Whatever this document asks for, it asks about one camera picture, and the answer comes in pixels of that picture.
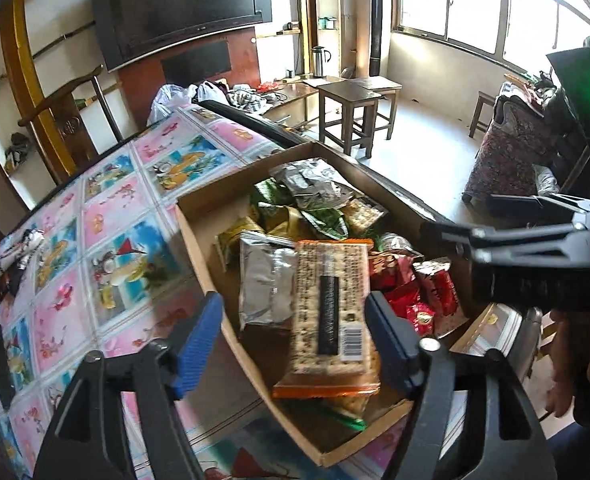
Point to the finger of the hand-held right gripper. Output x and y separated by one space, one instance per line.
455 235
515 202

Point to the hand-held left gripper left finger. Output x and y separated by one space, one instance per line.
200 345

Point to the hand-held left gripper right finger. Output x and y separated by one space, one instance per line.
390 345

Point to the small red snack packet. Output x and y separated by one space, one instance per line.
421 320

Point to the red clear snack packet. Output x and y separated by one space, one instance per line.
440 285

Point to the cardboard box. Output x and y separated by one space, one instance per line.
255 355

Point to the dark red snack packet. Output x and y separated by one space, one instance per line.
395 280

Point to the green-ended cracker packet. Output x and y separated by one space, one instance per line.
347 417

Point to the large silver foil packet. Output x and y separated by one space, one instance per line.
265 285

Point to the orange-ended cracker packet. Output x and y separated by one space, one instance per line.
305 310

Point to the olive yellow snack packet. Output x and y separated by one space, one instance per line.
235 237

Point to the bright green snack packet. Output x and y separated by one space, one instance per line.
325 222

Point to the small silver foil packet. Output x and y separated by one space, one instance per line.
310 182

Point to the person's right hand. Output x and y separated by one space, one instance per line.
562 360

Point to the armchair with floral cover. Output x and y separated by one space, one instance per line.
510 150

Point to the silver and green snack packet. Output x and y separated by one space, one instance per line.
395 245

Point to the brown speckled snack packet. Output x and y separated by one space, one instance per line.
365 215

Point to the small wooden stool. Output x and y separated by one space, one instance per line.
482 102

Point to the printed plastic tablecloth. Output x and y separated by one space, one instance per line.
75 310

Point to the yellow-green snack packet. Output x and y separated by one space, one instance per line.
280 220

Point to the dark green snack packet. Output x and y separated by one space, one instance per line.
270 195

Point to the black and white patterned cloth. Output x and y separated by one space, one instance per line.
20 250

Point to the large window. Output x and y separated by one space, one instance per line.
475 0

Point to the metal kettle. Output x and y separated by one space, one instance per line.
319 62

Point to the black floor standing tower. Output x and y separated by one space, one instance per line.
376 20

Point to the translucent plastic bag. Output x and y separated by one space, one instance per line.
170 100

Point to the pile of clothes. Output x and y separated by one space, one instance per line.
247 97

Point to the white plastic bag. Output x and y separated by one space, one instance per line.
210 92

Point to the wooden chair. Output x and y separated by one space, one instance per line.
72 125

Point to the dark grey bundle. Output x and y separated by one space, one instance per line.
20 152

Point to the black flat television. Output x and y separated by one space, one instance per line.
175 0

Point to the wall shelf unit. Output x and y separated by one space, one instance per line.
285 10

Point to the black wall panel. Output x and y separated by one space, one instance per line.
195 62

